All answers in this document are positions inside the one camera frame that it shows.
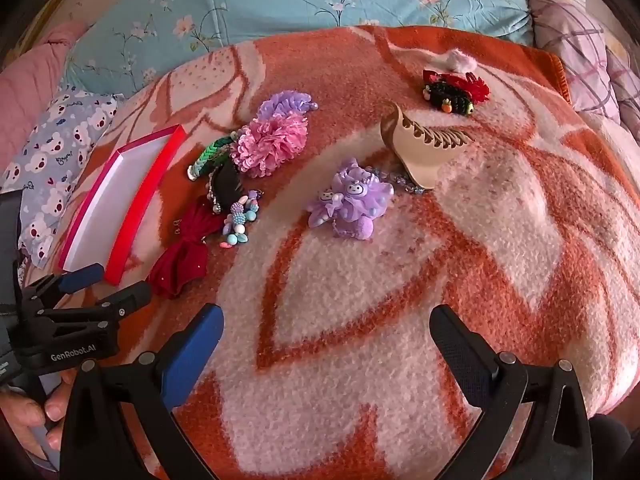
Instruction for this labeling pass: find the orange white patterned blanket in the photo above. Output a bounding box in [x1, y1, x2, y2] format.
[20, 25, 640, 480]

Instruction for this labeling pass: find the red velvet bow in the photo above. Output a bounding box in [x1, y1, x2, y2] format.
[146, 197, 213, 300]

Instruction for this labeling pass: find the beige hair claw clip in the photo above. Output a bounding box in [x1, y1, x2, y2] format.
[380, 101, 473, 191]

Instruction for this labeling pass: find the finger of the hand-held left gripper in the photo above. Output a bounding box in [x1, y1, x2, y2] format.
[22, 262, 107, 306]
[37, 281, 152, 323]

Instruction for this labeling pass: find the blue crystal bead bracelet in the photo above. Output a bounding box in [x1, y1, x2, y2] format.
[365, 164, 426, 195]

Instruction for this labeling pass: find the pearl watch bracelet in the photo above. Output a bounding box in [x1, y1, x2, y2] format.
[206, 175, 223, 216]

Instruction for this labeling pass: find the purple ruffled scrunchie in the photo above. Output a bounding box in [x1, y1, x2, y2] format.
[257, 91, 318, 121]

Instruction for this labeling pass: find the red box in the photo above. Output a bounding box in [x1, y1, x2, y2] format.
[57, 125, 187, 286]

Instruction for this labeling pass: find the blue floral pillow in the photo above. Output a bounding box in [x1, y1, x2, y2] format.
[65, 0, 538, 98]

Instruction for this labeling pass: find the white pompom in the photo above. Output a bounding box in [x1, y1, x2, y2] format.
[440, 49, 476, 73]

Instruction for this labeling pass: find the pink ruffled scrunchie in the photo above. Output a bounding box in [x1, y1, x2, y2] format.
[231, 115, 308, 178]

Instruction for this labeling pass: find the black red hair accessory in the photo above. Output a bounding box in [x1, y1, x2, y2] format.
[421, 69, 491, 115]

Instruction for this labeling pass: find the pink quilted cloth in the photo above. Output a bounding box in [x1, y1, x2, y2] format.
[0, 22, 88, 156]

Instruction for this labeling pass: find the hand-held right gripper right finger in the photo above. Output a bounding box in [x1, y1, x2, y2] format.
[430, 304, 593, 480]

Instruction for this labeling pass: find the colourful beaded bracelet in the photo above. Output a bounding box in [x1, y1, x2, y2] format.
[220, 190, 263, 248]

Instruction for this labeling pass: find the person's left hand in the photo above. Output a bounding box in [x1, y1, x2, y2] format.
[0, 367, 78, 461]

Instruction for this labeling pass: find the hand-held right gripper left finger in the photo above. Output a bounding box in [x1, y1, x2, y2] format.
[60, 304, 226, 480]

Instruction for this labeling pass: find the purple plaid pillow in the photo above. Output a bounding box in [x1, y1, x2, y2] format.
[527, 0, 640, 141]

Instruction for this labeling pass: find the green braided bracelet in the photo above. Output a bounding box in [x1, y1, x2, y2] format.
[187, 132, 241, 181]

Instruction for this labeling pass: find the black hair comb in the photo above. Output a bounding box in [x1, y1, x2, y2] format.
[207, 160, 243, 211]

